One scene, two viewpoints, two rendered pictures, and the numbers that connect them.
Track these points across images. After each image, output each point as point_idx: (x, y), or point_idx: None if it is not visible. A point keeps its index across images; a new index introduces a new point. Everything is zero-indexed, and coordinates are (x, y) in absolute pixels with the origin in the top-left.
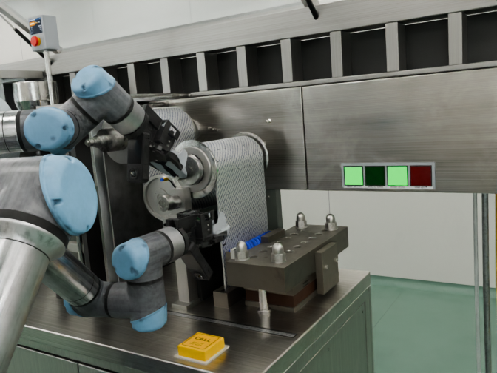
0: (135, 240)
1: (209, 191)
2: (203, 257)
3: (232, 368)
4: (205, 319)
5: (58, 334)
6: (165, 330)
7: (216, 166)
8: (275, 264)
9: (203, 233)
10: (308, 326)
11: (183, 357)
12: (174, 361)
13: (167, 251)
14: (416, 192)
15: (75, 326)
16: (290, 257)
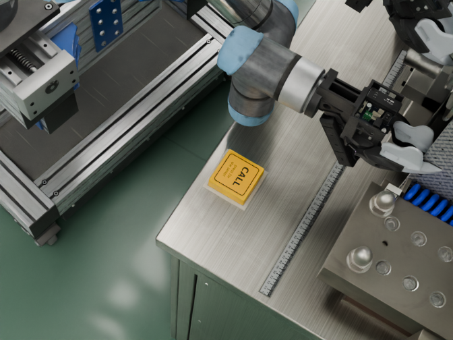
0: (246, 45)
1: (443, 116)
2: (340, 144)
3: (190, 216)
4: (331, 177)
5: (310, 8)
6: (303, 130)
7: (451, 110)
8: (342, 255)
9: (346, 131)
10: (292, 316)
11: (220, 159)
12: (216, 150)
13: (267, 91)
14: None
15: (328, 22)
16: (378, 280)
